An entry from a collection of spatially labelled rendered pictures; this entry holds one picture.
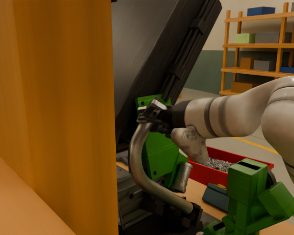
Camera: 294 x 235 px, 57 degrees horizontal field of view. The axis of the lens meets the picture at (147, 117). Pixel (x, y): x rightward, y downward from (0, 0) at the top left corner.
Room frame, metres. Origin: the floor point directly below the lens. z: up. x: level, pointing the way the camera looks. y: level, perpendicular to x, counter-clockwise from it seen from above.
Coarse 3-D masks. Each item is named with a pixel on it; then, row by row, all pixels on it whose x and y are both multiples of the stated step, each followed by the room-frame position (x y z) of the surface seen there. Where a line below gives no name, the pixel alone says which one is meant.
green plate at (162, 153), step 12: (156, 96) 0.69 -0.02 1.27; (156, 132) 0.66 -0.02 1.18; (144, 144) 0.63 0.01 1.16; (156, 144) 0.65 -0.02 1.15; (168, 144) 0.68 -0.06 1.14; (144, 156) 0.65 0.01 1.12; (156, 156) 0.64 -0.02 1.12; (168, 156) 0.67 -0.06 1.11; (156, 168) 0.63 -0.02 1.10; (168, 168) 0.66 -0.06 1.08
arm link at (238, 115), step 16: (288, 80) 0.38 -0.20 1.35; (224, 96) 0.45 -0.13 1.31; (240, 96) 0.42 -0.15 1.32; (256, 96) 0.41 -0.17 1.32; (224, 112) 0.41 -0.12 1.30; (240, 112) 0.40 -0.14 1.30; (256, 112) 0.41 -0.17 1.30; (224, 128) 0.41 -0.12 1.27; (240, 128) 0.40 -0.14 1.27; (256, 128) 0.41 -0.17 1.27
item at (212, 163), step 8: (208, 152) 1.23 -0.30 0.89; (216, 152) 1.20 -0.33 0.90; (224, 152) 1.18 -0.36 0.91; (192, 160) 1.14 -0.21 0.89; (208, 160) 1.15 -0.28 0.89; (216, 160) 1.17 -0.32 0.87; (224, 160) 1.17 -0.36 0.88; (232, 160) 1.15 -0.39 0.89; (240, 160) 1.12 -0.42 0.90; (256, 160) 1.08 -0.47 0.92; (200, 168) 1.03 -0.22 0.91; (208, 168) 1.00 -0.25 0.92; (216, 168) 1.09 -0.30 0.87; (224, 168) 1.06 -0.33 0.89; (192, 176) 1.06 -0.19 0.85; (200, 176) 1.03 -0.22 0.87; (208, 176) 1.01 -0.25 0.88; (216, 176) 0.98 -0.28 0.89; (224, 176) 0.96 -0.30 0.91; (216, 184) 0.98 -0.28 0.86; (224, 184) 0.96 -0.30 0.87
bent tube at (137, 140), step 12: (144, 108) 0.60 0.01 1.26; (144, 132) 0.57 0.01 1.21; (132, 144) 0.55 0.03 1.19; (132, 156) 0.54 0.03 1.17; (132, 168) 0.53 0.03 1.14; (144, 180) 0.53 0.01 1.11; (156, 192) 0.55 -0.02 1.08; (168, 192) 0.57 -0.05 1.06; (168, 204) 0.58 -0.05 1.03; (180, 204) 0.58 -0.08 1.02
